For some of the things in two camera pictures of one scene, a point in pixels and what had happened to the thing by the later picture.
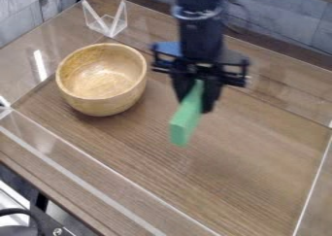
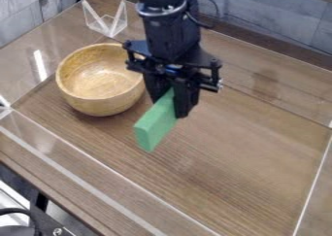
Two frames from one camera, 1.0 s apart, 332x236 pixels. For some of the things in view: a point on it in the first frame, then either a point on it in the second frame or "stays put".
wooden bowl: x=101 y=78 stays put
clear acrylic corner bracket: x=107 y=25 stays put
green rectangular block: x=184 y=122 → x=157 y=121
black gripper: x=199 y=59 → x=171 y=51
